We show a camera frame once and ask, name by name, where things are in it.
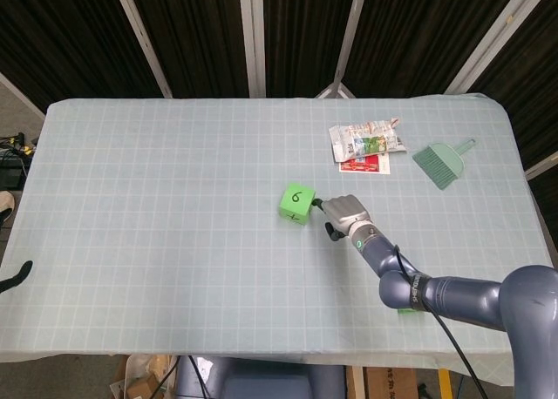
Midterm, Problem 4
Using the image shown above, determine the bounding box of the green numbered cube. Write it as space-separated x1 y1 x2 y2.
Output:
277 182 316 227

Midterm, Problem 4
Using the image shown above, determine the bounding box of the white partition post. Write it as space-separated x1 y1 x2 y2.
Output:
314 0 371 99
238 0 268 98
111 0 174 98
444 0 538 96

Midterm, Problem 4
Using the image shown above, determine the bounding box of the green hand brush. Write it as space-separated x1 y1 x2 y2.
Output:
412 137 478 194

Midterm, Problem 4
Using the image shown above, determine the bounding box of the dark blue robot torso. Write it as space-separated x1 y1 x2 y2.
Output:
174 355 348 399

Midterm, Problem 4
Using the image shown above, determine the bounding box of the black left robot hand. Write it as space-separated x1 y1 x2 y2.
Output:
0 260 34 294

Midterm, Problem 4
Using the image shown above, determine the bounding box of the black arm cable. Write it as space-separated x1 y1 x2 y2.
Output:
391 244 492 399

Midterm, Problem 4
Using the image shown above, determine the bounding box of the black floor equipment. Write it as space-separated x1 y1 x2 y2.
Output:
0 132 34 191

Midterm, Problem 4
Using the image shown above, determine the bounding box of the open cardboard box with papers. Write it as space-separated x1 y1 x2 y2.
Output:
108 354 180 399

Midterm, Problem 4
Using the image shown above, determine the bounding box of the red and white card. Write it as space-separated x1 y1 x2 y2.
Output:
338 153 391 174

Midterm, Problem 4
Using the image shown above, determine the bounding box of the light blue checked tablecloth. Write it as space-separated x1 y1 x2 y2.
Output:
0 92 558 372

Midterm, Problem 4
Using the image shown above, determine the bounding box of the crumpled white snack bag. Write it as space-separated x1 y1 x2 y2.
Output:
328 118 407 163

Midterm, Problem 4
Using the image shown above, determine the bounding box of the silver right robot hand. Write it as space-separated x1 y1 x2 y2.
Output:
313 193 375 242

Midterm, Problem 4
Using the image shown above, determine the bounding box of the brown cardboard box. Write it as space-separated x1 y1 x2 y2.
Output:
364 366 419 399

